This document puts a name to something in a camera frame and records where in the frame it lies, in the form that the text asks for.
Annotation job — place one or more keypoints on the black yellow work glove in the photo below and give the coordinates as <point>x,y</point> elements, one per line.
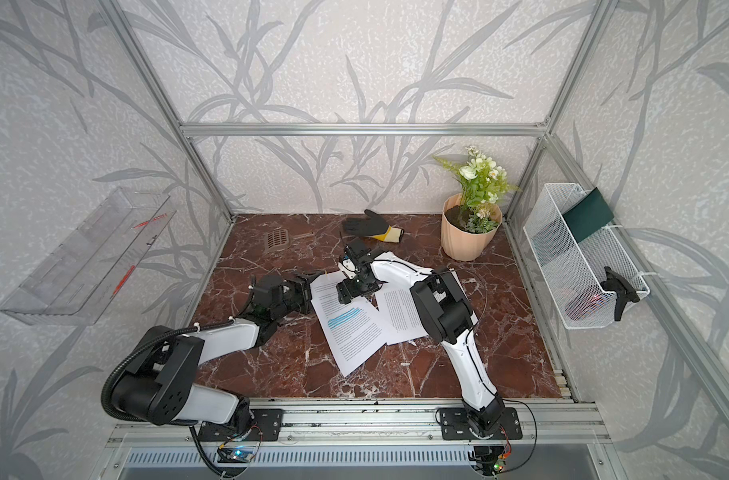
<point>372,226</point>

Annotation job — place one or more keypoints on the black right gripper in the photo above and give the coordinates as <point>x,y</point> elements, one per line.
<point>344,293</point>

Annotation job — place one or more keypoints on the terracotta pot with plant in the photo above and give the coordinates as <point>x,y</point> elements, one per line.
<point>471,218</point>

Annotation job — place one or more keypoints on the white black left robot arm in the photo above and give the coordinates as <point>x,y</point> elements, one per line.
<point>156,383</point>

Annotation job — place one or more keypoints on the black clamp on basket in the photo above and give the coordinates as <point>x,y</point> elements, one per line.
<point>625,293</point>

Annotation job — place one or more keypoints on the document with blue highlight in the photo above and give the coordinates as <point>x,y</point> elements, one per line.
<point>354,331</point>

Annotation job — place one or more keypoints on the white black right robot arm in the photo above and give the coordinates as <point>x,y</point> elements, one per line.
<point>478,393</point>

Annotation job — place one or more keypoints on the left circuit board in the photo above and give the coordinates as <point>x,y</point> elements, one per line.
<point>238,454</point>

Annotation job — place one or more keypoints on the right circuit board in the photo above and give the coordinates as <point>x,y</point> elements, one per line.
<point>489,461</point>

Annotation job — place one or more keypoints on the clear acrylic wall shelf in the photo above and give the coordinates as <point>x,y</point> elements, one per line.
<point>75,284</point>

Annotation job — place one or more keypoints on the white wire mesh basket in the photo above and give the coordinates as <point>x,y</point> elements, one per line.
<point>573,271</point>

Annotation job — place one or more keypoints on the circuit board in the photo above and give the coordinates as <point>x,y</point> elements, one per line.
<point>238,454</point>
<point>489,461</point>

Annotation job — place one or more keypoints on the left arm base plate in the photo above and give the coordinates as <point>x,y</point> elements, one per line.
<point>257,425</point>

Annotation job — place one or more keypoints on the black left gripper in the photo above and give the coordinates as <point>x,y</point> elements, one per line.
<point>302,288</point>

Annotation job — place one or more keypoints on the plain printed paper document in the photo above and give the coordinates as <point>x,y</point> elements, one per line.
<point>403,312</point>

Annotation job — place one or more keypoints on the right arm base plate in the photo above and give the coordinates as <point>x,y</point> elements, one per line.
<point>461,424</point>

